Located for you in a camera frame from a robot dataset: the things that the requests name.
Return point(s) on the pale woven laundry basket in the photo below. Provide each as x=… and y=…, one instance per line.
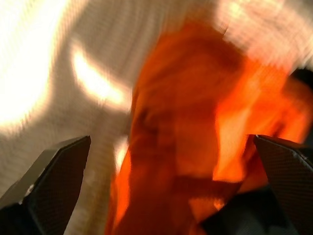
x=73, y=110

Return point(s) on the orange garment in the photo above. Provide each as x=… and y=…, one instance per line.
x=183, y=122

